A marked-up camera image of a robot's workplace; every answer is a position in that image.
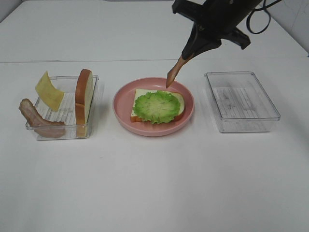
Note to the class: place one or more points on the bread slice from tray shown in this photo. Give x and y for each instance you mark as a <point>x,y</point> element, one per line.
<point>139,92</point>

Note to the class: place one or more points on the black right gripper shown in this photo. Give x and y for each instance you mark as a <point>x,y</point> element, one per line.
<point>216,18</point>

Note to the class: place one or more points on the clear right plastic tray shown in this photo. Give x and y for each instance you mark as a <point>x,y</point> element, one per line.
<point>239,103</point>

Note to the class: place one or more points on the yellow cheese slice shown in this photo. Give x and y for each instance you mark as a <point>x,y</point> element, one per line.
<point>51,96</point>

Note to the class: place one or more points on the pink round plate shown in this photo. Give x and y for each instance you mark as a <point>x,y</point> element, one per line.
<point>124,99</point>

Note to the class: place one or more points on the green lettuce leaf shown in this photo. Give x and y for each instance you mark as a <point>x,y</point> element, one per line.
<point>157,107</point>

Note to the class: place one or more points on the bread slice in left tray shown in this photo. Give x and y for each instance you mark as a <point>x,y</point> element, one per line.
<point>83,98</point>

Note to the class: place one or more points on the clear left plastic tray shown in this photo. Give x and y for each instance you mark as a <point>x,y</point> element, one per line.
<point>65,113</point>

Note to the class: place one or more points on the bacon strip from tray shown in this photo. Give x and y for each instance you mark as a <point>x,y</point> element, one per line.
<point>36,118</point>
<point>171,75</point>

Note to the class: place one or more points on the clear plastic tray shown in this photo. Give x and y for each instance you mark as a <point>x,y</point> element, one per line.
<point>239,103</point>
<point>65,113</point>

